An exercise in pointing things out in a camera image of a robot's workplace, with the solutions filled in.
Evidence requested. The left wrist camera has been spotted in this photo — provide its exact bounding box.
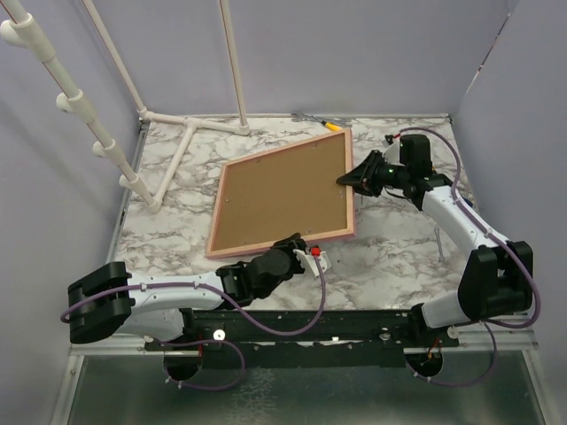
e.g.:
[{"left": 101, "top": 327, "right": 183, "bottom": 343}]
[{"left": 294, "top": 247, "right": 332, "bottom": 279}]

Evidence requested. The clear tester screwdriver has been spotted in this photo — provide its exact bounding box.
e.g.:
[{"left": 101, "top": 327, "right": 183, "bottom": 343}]
[{"left": 434, "top": 226, "right": 445, "bottom": 263}]

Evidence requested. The pink picture frame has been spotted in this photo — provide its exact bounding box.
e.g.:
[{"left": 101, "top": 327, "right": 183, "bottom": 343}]
[{"left": 206, "top": 128, "right": 355, "bottom": 259}]

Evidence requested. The silver wrench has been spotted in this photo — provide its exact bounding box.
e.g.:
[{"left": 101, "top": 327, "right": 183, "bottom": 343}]
[{"left": 291, "top": 112, "right": 351, "bottom": 129}]

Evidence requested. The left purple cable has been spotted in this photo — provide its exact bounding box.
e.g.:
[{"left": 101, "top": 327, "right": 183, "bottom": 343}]
[{"left": 59, "top": 259, "right": 329, "bottom": 391}]

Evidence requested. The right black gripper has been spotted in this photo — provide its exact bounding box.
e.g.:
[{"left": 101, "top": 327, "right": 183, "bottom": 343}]
[{"left": 338, "top": 150, "right": 409, "bottom": 198}]

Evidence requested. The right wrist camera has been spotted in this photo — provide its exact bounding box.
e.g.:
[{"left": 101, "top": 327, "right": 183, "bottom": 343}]
[{"left": 383, "top": 139, "right": 400, "bottom": 165}]

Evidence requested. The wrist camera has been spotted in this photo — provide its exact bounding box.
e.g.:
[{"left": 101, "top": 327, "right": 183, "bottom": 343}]
[
  {"left": 383, "top": 139, "right": 400, "bottom": 165},
  {"left": 294, "top": 247, "right": 332, "bottom": 279}
]

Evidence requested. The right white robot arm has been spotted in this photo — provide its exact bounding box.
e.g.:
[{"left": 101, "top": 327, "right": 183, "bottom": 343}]
[{"left": 337, "top": 127, "right": 537, "bottom": 346}]

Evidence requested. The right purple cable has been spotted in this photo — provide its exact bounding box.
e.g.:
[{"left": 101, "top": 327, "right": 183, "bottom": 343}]
[{"left": 396, "top": 127, "right": 542, "bottom": 386}]

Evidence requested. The white pvc pipe rack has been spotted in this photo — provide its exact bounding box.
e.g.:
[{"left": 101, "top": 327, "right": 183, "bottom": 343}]
[{"left": 0, "top": 0, "right": 252, "bottom": 214}]

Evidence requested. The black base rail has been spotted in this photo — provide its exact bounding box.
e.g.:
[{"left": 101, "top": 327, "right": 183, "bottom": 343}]
[{"left": 144, "top": 309, "right": 458, "bottom": 369}]

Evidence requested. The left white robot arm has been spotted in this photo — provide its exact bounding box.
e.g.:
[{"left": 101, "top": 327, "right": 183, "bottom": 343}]
[{"left": 61, "top": 234, "right": 320, "bottom": 350}]

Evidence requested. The purple cable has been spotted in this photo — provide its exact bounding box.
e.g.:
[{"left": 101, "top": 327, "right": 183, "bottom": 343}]
[
  {"left": 396, "top": 127, "right": 542, "bottom": 386},
  {"left": 59, "top": 259, "right": 329, "bottom": 391}
]

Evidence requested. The yellow handled screwdriver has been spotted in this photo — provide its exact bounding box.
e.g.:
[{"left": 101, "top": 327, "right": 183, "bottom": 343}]
[{"left": 322, "top": 121, "right": 342, "bottom": 131}]

